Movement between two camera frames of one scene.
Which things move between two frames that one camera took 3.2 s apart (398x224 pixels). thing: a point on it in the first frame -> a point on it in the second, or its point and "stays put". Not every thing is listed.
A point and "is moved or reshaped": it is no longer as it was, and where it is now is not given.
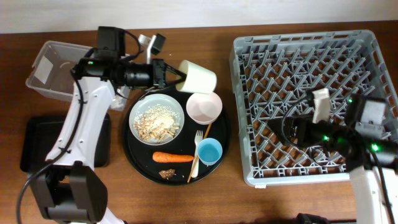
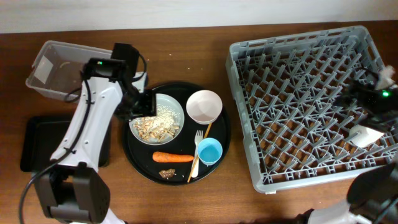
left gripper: [158, 67] -> [148, 107]
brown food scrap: [168, 173] stays put
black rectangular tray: [38, 135] stays put
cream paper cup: [194, 78] is moved or reshaped
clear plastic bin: [51, 73] stays put
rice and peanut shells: [157, 123] stays put
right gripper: [306, 123] -> [369, 93]
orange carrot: [162, 157] stays put
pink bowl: [204, 108] stays put
